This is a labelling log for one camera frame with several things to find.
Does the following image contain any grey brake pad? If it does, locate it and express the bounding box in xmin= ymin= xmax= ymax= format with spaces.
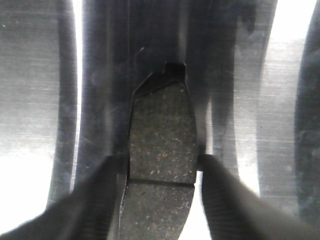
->
xmin=119 ymin=63 xmax=197 ymax=240

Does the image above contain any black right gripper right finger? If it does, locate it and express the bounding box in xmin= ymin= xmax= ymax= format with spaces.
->
xmin=198 ymin=154 xmax=320 ymax=240

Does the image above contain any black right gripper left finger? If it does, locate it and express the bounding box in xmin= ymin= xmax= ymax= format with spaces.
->
xmin=0 ymin=156 xmax=123 ymax=240

